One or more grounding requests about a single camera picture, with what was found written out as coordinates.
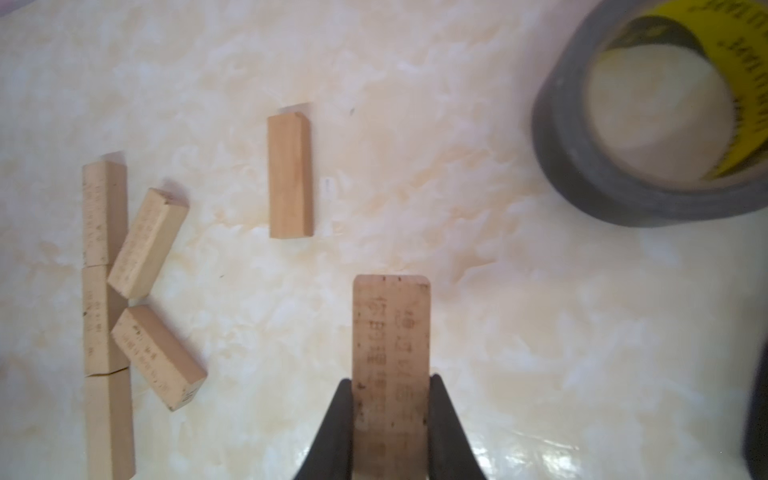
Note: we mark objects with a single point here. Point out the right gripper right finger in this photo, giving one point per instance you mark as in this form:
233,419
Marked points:
449,452

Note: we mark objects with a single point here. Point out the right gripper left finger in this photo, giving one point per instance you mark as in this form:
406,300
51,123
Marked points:
330,454

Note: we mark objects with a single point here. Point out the long natural wood block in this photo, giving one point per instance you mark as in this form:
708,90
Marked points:
109,426

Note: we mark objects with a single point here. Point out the pale cream wood block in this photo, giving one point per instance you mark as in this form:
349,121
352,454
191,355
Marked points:
390,376

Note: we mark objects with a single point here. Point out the black stapler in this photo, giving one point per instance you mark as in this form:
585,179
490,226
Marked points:
754,448

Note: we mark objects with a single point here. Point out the grey duct tape roll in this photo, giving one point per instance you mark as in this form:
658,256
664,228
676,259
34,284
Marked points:
656,112

